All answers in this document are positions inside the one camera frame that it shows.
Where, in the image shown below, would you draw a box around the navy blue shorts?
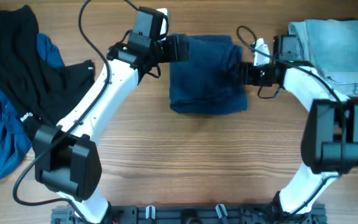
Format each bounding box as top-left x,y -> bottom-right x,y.
169,34 -> 248,115

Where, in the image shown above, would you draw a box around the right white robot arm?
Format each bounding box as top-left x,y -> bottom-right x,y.
239,35 -> 358,221

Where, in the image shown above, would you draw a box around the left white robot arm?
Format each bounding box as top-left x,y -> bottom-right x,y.
33,6 -> 185,223

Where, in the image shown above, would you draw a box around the folded light blue jeans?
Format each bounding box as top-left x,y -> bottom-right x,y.
288,19 -> 358,97

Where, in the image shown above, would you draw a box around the black garment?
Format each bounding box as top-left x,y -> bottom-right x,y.
0,5 -> 94,139

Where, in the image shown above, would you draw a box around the teal blue garment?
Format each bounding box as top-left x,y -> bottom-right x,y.
0,32 -> 65,184

